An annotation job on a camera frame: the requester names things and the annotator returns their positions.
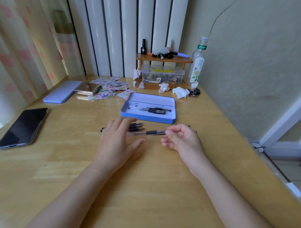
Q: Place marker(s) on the person's left middle finger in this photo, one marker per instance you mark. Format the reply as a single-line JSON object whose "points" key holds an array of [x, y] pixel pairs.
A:
{"points": [[115, 123]]}

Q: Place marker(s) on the pile of colourful paper stickers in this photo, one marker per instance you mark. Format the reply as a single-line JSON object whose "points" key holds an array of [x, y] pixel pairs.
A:
{"points": [[110, 88]]}

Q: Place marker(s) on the clear plastic storage box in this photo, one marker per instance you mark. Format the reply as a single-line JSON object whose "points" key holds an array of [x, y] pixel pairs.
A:
{"points": [[162, 74]]}

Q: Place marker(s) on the white column radiator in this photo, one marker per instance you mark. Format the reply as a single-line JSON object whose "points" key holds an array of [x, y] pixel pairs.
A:
{"points": [[127, 35]]}

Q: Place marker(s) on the person's left hand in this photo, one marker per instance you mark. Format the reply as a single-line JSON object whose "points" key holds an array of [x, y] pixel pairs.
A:
{"points": [[112, 145]]}

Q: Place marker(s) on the black nail polish bottle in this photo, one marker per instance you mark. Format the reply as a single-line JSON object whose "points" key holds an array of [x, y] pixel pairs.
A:
{"points": [[143, 48]]}

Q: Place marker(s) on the small wooden shelf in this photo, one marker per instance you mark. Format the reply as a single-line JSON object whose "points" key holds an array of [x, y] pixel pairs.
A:
{"points": [[164, 59]]}

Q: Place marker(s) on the person's right hand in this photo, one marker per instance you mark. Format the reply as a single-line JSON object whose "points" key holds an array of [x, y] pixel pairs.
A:
{"points": [[188, 145]]}

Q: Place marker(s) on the person's right forearm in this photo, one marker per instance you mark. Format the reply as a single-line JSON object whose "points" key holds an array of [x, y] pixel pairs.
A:
{"points": [[225, 199]]}

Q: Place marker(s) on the black smartphone in clear case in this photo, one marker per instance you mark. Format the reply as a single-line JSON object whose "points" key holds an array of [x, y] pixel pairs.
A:
{"points": [[23, 128]]}

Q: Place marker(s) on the person's left thumb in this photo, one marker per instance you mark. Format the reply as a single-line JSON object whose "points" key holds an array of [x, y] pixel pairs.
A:
{"points": [[137, 144]]}

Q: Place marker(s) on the purple highlighter pen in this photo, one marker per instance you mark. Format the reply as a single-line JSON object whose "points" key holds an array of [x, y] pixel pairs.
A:
{"points": [[181, 55]]}

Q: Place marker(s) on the black gel pen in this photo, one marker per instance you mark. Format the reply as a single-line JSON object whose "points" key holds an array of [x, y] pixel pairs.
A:
{"points": [[136, 127], [150, 133], [157, 111], [141, 108], [137, 124], [193, 129]]}

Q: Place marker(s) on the pale grey makeup sponge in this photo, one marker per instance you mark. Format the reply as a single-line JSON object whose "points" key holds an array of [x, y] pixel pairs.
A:
{"points": [[165, 50]]}

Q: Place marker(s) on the white door frame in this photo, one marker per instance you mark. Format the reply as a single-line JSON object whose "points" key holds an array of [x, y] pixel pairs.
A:
{"points": [[279, 131]]}

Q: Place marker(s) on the lavender pencil tin lid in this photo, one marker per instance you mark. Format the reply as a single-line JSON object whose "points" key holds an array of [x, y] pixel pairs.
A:
{"points": [[62, 92]]}

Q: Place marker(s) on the floral beige curtain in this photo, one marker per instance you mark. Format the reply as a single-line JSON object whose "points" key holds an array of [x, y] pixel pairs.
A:
{"points": [[28, 51]]}

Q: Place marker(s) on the black round cosmetic jar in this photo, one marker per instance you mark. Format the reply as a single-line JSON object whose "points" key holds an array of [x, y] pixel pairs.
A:
{"points": [[164, 56]]}

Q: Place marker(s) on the person's left forearm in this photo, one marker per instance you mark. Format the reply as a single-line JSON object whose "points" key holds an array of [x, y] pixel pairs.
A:
{"points": [[77, 197]]}

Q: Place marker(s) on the blue metal pencil tin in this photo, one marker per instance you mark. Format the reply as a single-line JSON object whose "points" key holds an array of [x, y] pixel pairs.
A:
{"points": [[150, 116]]}

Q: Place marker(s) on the person's right thumb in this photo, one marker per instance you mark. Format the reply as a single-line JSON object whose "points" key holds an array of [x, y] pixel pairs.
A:
{"points": [[171, 134]]}

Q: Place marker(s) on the black binder clips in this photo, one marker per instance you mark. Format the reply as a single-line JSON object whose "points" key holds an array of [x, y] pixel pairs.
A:
{"points": [[195, 92]]}

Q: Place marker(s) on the clear plastic drink bottle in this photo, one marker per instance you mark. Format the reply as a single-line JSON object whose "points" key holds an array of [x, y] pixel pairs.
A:
{"points": [[197, 65]]}

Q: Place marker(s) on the orange and black marker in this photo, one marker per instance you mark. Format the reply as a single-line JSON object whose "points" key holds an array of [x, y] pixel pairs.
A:
{"points": [[151, 54]]}

